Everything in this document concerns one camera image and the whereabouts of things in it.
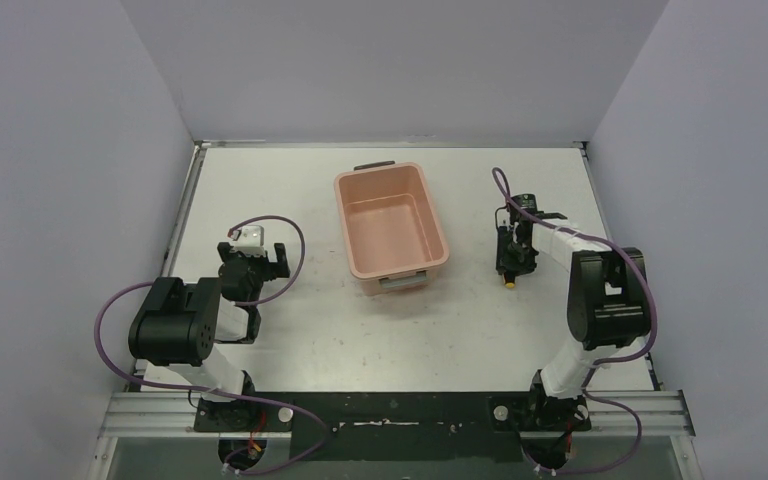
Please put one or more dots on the pink plastic bin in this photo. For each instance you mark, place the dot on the pink plastic bin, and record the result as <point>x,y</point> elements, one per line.
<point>391,228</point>

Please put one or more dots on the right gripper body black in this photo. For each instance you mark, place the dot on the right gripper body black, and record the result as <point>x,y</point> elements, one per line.
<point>516,253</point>

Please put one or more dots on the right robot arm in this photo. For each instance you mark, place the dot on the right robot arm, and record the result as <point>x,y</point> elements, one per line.
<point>607,309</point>

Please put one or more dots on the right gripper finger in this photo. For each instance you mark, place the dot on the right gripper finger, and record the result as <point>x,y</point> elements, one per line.
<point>503,241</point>
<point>526,259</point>

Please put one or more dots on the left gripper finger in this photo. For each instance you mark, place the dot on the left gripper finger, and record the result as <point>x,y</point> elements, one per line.
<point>224,250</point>
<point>280,267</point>

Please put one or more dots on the aluminium front rail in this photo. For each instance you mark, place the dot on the aluminium front rail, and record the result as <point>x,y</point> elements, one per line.
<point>170,415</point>

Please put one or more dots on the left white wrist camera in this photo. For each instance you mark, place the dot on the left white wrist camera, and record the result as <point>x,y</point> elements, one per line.
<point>249,241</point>

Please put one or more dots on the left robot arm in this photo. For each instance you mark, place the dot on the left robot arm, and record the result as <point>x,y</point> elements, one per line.
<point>180,326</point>

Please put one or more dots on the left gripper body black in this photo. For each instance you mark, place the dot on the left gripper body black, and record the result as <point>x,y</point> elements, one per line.
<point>251,265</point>

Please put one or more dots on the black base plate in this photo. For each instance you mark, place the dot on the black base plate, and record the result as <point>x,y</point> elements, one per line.
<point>402,426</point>

